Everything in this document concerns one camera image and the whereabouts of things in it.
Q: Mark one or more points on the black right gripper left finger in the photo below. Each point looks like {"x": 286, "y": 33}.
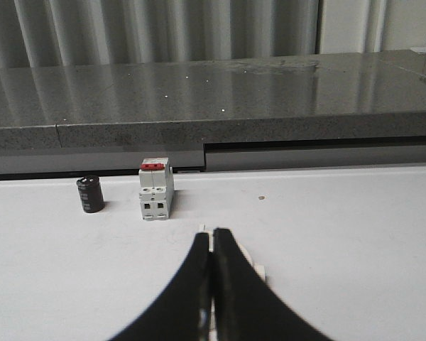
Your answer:
{"x": 183, "y": 309}

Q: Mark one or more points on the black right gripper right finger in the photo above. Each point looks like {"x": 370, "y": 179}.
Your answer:
{"x": 245, "y": 307}

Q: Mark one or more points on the white half-ring pipe clamp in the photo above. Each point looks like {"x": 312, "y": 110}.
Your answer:
{"x": 258, "y": 268}

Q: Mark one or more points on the black cylindrical capacitor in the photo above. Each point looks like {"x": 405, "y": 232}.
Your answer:
{"x": 90, "y": 191}

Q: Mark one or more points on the grey stone countertop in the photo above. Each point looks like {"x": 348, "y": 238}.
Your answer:
{"x": 286, "y": 112}

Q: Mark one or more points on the grey pleated curtain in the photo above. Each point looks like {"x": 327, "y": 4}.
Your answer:
{"x": 50, "y": 33}

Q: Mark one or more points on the white circuit breaker red switch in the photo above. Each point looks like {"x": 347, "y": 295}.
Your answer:
{"x": 157, "y": 188}

